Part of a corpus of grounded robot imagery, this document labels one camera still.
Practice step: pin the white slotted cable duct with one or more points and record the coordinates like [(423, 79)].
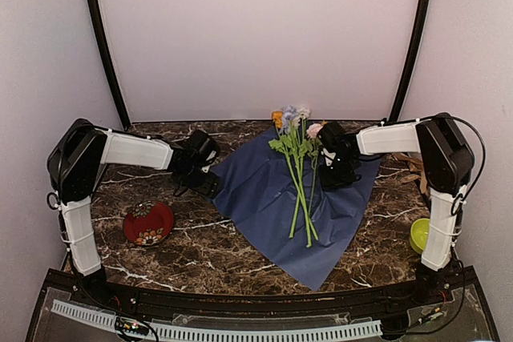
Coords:
[(195, 328)]

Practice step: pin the yellow-green bowl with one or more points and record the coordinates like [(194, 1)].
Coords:
[(419, 234)]

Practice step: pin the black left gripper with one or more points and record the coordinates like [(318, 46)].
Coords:
[(208, 188)]

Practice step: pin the red floral plate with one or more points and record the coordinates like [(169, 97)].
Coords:
[(148, 223)]

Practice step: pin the black corner post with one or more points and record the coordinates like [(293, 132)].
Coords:
[(410, 59), (108, 65)]

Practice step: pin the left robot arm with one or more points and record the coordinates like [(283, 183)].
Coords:
[(78, 164)]

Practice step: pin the black front frame rail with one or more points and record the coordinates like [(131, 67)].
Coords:
[(387, 301)]

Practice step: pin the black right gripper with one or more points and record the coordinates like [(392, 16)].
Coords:
[(327, 183)]

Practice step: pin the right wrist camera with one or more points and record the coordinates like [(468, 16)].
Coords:
[(329, 157)]

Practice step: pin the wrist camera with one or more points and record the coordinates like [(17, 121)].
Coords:
[(205, 167), (329, 157)]

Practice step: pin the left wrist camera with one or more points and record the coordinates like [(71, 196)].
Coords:
[(205, 167)]

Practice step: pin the beige satin ribbon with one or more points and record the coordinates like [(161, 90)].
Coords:
[(416, 172)]

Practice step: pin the black left corner post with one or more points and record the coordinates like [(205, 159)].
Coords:
[(108, 65)]

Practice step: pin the pink and blue fake flower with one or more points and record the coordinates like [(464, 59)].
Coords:
[(310, 198)]

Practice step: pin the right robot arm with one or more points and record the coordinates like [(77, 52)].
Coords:
[(448, 167)]

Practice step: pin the black right corner post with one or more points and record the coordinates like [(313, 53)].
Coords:
[(410, 59)]

